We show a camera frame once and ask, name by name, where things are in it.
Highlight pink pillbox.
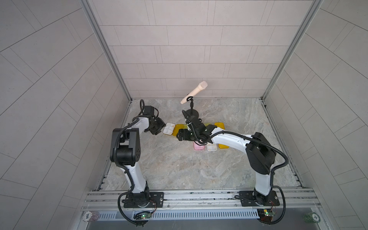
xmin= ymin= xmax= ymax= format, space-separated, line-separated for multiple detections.
xmin=193 ymin=142 xmax=206 ymax=150

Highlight clear pillbox white tray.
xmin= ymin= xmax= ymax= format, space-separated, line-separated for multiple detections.
xmin=206 ymin=143 xmax=218 ymax=152

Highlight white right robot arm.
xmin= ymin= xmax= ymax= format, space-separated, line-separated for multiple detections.
xmin=176 ymin=118 xmax=289 ymax=205

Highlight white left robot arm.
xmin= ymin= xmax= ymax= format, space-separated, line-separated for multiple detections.
xmin=110 ymin=105 xmax=165 ymax=207

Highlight black microphone stand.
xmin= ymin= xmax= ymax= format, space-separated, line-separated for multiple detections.
xmin=186 ymin=96 xmax=199 ymax=118

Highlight beige microphone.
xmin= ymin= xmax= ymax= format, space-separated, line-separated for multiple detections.
xmin=180 ymin=81 xmax=208 ymax=104

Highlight left green circuit board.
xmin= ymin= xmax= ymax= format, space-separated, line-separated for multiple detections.
xmin=134 ymin=211 xmax=152 ymax=220

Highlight green circuit board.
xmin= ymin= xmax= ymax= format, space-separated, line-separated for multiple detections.
xmin=134 ymin=211 xmax=152 ymax=220
xmin=257 ymin=209 xmax=277 ymax=223

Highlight right green circuit board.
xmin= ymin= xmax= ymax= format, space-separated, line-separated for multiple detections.
xmin=257 ymin=209 xmax=277 ymax=223

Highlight left round marker disc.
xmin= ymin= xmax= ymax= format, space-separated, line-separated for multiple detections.
xmin=82 ymin=211 xmax=100 ymax=222

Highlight round marker disc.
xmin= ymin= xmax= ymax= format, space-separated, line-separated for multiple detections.
xmin=82 ymin=211 xmax=100 ymax=222
xmin=303 ymin=212 xmax=321 ymax=223

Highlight right round marker disc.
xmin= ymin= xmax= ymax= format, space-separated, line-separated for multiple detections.
xmin=303 ymin=212 xmax=321 ymax=223

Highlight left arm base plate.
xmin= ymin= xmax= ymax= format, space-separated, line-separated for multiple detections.
xmin=121 ymin=192 xmax=164 ymax=209

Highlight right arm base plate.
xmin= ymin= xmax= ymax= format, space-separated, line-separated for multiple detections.
xmin=235 ymin=189 xmax=280 ymax=207

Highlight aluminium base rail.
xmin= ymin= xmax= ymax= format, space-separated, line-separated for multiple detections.
xmin=81 ymin=186 xmax=321 ymax=212

